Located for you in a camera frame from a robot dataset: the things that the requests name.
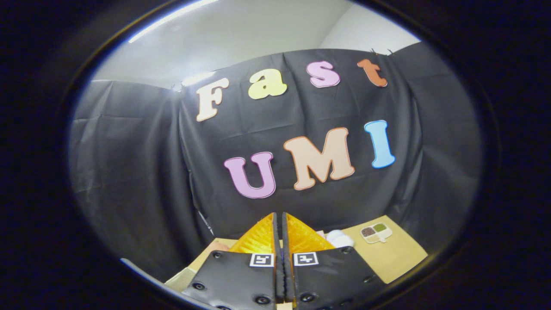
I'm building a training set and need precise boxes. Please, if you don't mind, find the beige fabric storage box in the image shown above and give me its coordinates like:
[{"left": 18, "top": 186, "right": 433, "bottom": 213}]
[{"left": 165, "top": 258, "right": 203, "bottom": 294}]

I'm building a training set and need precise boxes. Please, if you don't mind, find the white divided grain plate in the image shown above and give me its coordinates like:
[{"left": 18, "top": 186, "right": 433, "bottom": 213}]
[{"left": 360, "top": 223, "right": 393, "bottom": 244}]

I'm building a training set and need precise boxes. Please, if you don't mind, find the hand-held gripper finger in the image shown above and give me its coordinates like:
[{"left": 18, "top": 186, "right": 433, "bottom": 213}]
[
  {"left": 282, "top": 212, "right": 386, "bottom": 310},
  {"left": 181, "top": 212, "right": 285, "bottom": 310}
]

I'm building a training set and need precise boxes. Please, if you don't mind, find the white fluffy ball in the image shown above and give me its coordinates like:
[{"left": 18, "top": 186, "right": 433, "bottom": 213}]
[{"left": 325, "top": 229, "right": 355, "bottom": 248}]

